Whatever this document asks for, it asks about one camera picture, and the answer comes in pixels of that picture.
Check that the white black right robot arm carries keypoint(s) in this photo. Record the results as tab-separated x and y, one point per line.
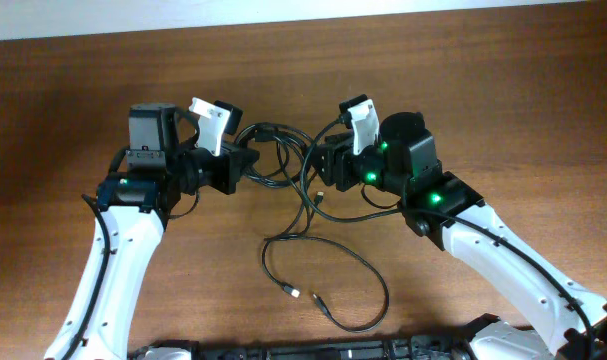
398	156

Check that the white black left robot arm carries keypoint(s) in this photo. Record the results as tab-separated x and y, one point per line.
171	152

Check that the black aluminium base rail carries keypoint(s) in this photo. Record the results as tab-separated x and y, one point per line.
486	337

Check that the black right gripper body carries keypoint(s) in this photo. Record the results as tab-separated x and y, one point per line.
350	163

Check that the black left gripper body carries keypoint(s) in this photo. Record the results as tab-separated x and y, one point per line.
220	171

